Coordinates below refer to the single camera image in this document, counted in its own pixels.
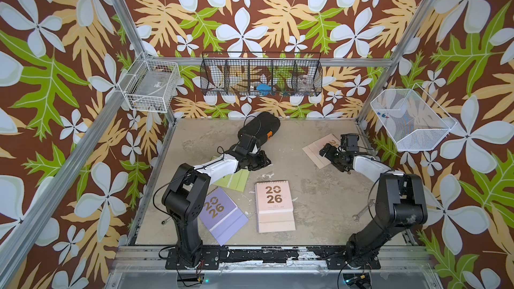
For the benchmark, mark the silver wrench left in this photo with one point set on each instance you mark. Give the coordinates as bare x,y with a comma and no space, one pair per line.
165,221

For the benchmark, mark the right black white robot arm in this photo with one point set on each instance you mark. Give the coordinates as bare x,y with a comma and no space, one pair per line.
400,203

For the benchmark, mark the white wire basket right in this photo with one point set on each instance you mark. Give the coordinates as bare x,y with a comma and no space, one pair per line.
412,118

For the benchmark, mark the blue object in basket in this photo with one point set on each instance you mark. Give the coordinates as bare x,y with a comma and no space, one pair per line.
264,89

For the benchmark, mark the green 2026 calendar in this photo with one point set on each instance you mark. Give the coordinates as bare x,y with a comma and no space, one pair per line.
237,180

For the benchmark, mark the black case orange latch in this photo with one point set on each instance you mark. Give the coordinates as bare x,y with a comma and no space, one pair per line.
262,127

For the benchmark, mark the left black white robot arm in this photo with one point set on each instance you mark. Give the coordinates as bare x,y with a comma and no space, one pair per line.
187,191

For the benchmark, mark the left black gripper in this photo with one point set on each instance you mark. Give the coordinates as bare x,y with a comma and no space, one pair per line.
263,161

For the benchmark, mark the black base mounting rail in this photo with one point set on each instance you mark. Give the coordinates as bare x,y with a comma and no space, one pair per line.
335,257

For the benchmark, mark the silver wrench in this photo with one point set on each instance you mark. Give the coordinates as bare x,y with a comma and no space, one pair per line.
165,221
368,208

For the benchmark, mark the purple 2026 calendar left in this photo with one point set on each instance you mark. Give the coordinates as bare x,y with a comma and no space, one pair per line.
221,216

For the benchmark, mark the white wire basket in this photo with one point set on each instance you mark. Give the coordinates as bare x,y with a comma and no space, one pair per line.
149,84
412,118

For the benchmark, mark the black wire basket back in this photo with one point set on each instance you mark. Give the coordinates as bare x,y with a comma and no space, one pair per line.
239,73

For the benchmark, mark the pink 2026 calendar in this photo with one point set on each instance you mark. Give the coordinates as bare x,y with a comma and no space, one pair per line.
312,150
274,207

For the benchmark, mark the white wire basket left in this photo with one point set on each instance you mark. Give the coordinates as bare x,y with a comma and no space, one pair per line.
149,84

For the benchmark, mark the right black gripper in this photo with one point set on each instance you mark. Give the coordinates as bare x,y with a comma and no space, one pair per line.
328,154

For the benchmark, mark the silver wrench right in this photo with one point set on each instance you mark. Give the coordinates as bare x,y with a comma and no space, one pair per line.
368,208

